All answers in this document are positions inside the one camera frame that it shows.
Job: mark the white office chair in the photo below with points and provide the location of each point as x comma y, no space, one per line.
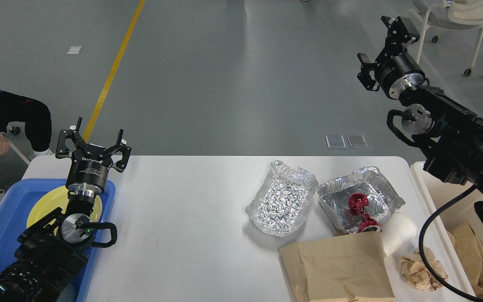
451,15

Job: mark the white paper cup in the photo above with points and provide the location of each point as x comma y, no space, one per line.
398,230

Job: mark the crumpled foil tray left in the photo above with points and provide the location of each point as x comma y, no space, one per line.
280,206

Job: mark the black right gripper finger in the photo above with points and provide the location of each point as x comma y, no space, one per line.
370,74
401,33

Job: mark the beige waste bin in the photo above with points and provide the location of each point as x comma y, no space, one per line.
436,194

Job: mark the blue plastic tray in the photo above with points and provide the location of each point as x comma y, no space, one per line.
15,209

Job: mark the red crushed can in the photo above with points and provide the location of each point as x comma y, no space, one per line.
358,203

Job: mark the yellow plastic plate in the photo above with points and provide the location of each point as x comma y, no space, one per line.
58,198

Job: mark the brown paper bag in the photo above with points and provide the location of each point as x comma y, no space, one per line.
345,268

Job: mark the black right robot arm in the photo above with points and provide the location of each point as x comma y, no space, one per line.
448,134

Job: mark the foil tray right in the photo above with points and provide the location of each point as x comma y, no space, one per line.
334,194

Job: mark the brown paper in bin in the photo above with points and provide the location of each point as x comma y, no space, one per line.
469,250

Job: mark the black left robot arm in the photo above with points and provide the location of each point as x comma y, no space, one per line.
52,251

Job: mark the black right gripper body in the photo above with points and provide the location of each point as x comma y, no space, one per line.
395,74

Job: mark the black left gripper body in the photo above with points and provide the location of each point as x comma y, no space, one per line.
88,171

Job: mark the crumpled brown paper ball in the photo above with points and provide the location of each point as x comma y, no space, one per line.
417,275

